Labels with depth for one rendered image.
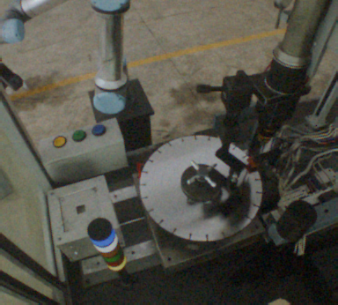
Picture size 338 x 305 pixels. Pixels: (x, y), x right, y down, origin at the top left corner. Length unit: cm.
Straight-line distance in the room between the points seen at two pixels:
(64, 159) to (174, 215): 42
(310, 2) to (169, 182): 53
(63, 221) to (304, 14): 74
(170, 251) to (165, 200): 15
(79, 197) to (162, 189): 25
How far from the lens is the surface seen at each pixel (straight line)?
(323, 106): 128
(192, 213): 76
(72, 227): 84
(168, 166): 83
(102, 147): 97
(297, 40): 58
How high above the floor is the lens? 163
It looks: 51 degrees down
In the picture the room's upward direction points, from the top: 8 degrees counter-clockwise
